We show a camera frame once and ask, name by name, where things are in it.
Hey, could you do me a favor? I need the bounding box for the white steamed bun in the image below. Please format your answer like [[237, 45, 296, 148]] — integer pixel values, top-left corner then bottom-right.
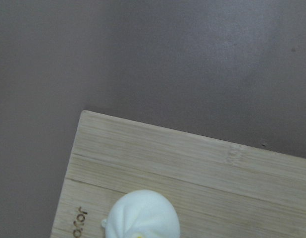
[[102, 190, 181, 238]]

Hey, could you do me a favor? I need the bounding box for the bamboo cutting board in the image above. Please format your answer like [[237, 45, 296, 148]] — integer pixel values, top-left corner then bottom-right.
[[51, 111, 306, 238]]

